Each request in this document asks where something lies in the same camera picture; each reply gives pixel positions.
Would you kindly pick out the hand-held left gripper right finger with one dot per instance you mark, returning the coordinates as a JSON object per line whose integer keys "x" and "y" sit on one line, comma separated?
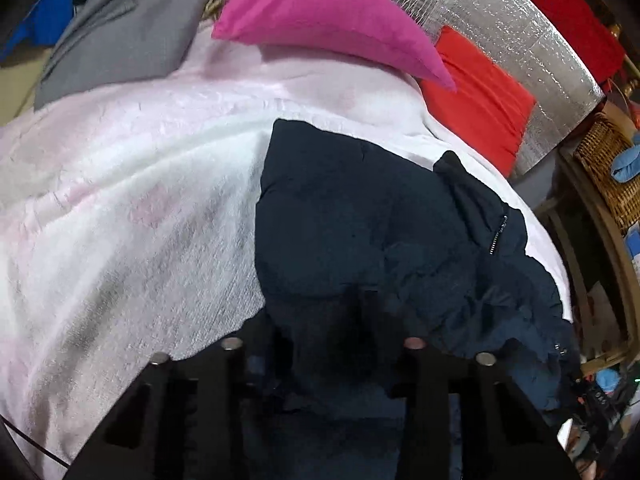
{"x": 421, "y": 371}

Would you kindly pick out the silver foil insulation panel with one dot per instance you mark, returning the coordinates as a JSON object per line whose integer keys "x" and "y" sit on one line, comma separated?
{"x": 525, "y": 25}

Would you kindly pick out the red pillow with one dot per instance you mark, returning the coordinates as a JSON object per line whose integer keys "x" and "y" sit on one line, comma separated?
{"x": 475, "y": 90}

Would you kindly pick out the rough wooden table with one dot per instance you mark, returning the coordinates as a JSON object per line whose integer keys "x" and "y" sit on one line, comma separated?
{"x": 617, "y": 275}

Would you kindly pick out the grey garment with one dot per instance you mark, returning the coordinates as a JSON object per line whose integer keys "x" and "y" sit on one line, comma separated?
{"x": 125, "y": 30}

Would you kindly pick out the blue garment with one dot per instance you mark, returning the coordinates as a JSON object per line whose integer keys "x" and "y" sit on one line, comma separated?
{"x": 45, "y": 10}

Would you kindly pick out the navy zip jacket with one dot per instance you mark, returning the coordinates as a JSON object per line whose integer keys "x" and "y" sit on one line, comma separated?
{"x": 350, "y": 220}

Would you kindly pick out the wicker basket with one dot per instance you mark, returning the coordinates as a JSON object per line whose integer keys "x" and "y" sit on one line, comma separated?
{"x": 600, "y": 160}

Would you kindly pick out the blue cloth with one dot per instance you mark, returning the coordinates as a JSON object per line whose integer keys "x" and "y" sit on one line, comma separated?
{"x": 627, "y": 162}

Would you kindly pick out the white fluffy blanket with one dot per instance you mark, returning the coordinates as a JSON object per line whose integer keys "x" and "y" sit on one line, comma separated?
{"x": 125, "y": 185}

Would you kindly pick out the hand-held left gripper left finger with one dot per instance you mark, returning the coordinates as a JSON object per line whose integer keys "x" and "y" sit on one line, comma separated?
{"x": 235, "y": 366}

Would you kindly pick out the pink pillow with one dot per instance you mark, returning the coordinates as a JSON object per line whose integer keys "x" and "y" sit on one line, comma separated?
{"x": 310, "y": 10}

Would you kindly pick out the red cloth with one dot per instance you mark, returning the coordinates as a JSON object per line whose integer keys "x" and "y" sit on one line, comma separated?
{"x": 565, "y": 5}

